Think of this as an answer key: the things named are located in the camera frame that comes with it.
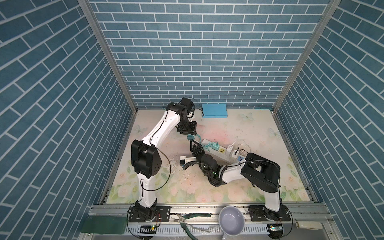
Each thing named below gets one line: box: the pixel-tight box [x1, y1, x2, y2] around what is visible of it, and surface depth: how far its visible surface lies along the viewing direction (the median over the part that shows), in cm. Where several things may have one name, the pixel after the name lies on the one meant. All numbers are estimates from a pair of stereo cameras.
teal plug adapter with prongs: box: [212, 141, 220, 151], surface depth 93 cm
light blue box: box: [202, 104, 228, 118], surface depth 122 cm
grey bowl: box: [218, 205, 245, 240], surface depth 71 cm
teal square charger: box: [187, 134, 195, 141], surface depth 84 cm
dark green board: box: [80, 215, 127, 235], surface depth 71 cm
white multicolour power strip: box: [201, 139, 246, 164], surface depth 95 cm
